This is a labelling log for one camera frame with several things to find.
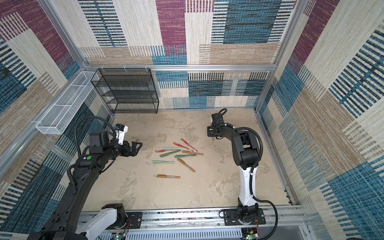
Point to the brown pen diagonal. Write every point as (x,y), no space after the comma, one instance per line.
(186,165)

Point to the light green marker lower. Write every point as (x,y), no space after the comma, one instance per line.
(163,162)

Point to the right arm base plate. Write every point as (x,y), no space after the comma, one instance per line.
(231,217)

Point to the gold marker bottom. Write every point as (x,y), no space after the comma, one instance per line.
(168,176)

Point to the dark green pen right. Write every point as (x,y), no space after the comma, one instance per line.
(185,156)

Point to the brown pen upper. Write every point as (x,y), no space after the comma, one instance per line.
(192,153)

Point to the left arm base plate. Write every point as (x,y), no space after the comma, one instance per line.
(131,220)

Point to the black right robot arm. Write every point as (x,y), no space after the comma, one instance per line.
(247,149)

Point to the dark green pen left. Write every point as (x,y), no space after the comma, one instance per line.
(170,153)

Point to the light green pen upper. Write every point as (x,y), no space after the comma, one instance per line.
(173,148)

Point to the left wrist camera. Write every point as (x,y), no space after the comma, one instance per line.
(121,130)

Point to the dark green pen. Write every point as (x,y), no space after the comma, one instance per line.
(170,153)
(185,156)

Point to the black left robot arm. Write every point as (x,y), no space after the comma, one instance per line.
(63,223)

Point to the black wire mesh shelf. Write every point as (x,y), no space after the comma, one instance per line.
(127,91)

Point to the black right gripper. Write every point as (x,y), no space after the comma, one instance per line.
(210,134)

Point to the white wire mesh basket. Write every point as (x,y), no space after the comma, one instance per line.
(59,116)

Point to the aluminium front rail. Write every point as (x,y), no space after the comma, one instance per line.
(281,223)

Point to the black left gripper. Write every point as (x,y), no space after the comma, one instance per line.
(127,153)

